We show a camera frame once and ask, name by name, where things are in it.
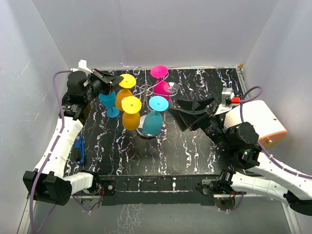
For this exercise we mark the clear wine glass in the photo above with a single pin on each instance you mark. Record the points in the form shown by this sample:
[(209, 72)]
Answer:
[(172, 88)]

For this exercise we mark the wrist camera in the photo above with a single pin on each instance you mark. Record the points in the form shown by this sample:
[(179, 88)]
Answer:
[(82, 66), (228, 101)]

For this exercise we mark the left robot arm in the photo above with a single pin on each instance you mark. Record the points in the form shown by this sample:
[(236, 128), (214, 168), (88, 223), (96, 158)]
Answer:
[(46, 182)]

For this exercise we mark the orange wine glass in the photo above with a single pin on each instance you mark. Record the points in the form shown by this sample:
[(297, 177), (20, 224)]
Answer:
[(131, 117), (128, 82)]

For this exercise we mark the chrome wine glass rack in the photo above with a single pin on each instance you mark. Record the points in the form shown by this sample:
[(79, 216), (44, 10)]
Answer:
[(145, 92)]

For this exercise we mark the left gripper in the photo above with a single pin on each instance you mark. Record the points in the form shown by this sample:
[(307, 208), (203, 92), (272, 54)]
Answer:
[(108, 82)]

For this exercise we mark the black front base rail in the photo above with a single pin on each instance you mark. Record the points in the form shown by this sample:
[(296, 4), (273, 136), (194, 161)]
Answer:
[(163, 189)]

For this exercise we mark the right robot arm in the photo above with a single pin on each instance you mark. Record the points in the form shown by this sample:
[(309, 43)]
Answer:
[(225, 126)]

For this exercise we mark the blue wine glass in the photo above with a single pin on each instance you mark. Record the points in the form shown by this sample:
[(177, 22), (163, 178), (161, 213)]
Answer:
[(109, 101), (153, 121)]

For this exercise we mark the magenta wine glass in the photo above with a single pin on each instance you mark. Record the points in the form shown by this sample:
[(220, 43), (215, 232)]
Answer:
[(160, 72)]

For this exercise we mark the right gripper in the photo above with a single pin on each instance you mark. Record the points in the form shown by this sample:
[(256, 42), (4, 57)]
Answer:
[(190, 116)]

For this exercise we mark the blue carabiner clip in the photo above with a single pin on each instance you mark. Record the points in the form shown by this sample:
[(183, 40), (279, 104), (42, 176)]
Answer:
[(79, 152)]

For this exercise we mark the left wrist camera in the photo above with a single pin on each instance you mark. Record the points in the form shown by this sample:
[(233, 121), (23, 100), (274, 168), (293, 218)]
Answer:
[(82, 66)]

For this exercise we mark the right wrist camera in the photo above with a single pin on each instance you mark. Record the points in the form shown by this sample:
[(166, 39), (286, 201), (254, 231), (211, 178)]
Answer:
[(228, 101)]

